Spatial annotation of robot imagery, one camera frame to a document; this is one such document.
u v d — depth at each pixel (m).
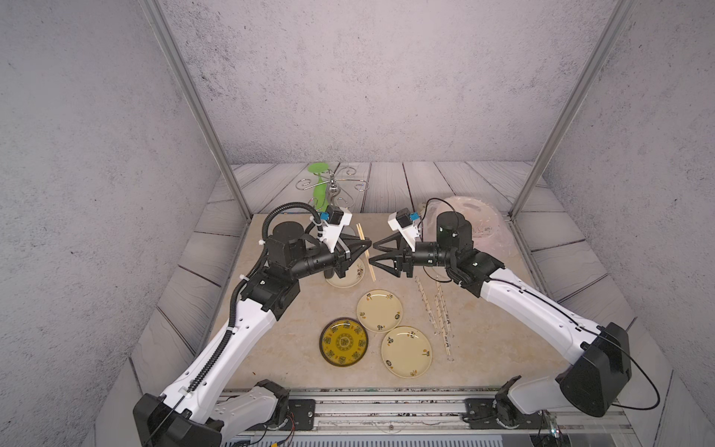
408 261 0.60
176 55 0.77
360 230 0.61
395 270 0.62
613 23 0.72
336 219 0.54
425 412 0.74
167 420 0.37
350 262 0.60
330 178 0.89
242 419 0.53
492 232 0.84
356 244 0.63
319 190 1.02
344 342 0.86
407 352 0.83
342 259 0.56
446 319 0.91
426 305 0.94
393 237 0.67
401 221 0.59
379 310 0.92
